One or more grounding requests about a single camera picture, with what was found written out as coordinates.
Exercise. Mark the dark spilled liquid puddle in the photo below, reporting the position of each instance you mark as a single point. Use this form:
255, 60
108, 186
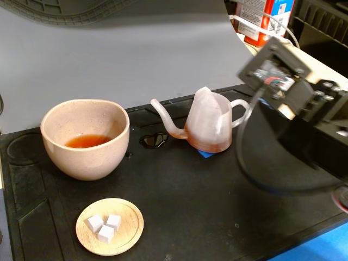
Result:
153, 140

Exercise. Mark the translucent plastic measuring cup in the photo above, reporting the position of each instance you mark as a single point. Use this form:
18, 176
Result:
206, 119

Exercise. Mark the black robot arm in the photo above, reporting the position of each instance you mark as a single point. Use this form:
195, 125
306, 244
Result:
331, 152

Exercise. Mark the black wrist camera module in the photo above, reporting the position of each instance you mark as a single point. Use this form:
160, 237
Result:
261, 62

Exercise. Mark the white sugar cube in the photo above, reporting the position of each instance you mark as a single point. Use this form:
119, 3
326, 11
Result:
106, 234
113, 221
95, 223

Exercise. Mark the round wooden coaster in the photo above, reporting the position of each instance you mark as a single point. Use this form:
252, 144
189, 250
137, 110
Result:
127, 217

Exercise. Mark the small blue tape marker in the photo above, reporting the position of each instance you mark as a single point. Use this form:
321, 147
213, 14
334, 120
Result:
205, 155

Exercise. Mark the red white blue carton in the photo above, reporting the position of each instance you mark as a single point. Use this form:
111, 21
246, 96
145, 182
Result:
269, 13

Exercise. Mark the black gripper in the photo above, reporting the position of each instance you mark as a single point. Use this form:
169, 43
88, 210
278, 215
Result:
327, 93

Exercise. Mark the black slotted plastic crate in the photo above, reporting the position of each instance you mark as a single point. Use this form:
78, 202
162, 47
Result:
320, 27

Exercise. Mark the grey plastic backdrop sheet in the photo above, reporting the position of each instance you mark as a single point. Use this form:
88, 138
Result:
122, 62

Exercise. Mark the black rubber work mat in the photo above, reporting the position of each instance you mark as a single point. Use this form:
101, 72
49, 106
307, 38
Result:
190, 204

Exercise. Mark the beige ceramic cup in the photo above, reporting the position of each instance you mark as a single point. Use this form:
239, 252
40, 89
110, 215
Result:
81, 163

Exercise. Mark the dark ribbed rubber mat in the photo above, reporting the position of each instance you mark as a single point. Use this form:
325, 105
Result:
68, 13

